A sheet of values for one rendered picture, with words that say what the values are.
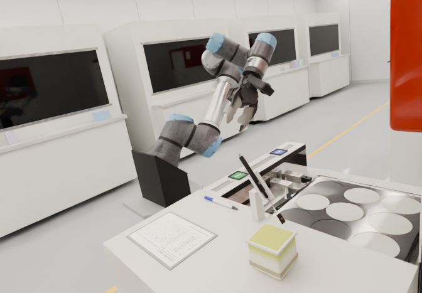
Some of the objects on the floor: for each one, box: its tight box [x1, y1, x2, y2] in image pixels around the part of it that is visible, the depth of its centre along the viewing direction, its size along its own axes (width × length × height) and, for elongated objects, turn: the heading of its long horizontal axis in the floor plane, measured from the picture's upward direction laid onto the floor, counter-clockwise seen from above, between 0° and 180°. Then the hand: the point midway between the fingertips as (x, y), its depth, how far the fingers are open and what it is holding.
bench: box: [104, 17, 247, 158], centre depth 464 cm, size 108×180×200 cm, turn 164°
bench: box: [0, 23, 138, 238], centre depth 326 cm, size 108×180×200 cm, turn 164°
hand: (236, 123), depth 91 cm, fingers open, 5 cm apart
